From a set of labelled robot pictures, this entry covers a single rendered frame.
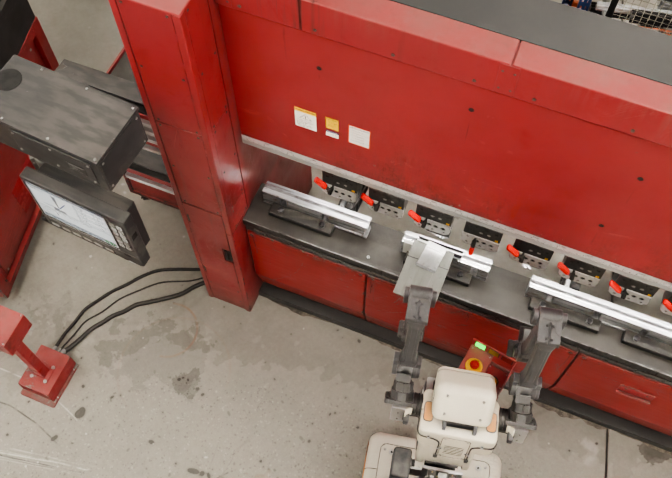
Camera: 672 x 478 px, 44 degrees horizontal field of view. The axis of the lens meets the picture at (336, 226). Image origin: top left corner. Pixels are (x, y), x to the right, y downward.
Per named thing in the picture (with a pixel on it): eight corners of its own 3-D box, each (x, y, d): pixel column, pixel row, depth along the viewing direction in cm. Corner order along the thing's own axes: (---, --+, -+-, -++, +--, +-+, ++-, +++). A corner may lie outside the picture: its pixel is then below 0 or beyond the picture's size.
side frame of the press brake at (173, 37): (208, 296, 453) (104, -8, 250) (273, 172, 490) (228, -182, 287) (250, 312, 448) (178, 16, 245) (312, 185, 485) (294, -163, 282)
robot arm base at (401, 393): (383, 402, 302) (416, 408, 301) (387, 381, 301) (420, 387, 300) (385, 394, 311) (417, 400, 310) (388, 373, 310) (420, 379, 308)
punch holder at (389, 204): (367, 208, 344) (368, 187, 329) (374, 191, 348) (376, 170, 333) (401, 220, 341) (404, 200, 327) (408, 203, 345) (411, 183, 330)
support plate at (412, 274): (392, 292, 346) (392, 291, 345) (414, 240, 358) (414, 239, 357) (433, 308, 343) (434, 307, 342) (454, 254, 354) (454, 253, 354)
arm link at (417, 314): (401, 314, 272) (432, 319, 271) (407, 280, 280) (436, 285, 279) (390, 377, 307) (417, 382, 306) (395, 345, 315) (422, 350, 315)
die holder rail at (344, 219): (263, 201, 380) (261, 191, 372) (269, 191, 382) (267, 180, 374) (366, 238, 371) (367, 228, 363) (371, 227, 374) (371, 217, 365)
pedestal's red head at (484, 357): (451, 382, 362) (456, 369, 347) (468, 352, 369) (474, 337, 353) (493, 405, 358) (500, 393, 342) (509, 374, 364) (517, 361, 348)
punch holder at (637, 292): (606, 293, 326) (619, 275, 312) (612, 274, 330) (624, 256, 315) (645, 306, 323) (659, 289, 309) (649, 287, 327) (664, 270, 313)
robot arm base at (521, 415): (502, 424, 299) (536, 430, 298) (507, 403, 297) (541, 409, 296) (500, 415, 307) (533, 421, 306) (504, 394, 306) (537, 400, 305)
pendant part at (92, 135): (45, 227, 348) (-35, 105, 273) (79, 181, 359) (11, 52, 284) (149, 276, 338) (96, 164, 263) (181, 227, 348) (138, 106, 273)
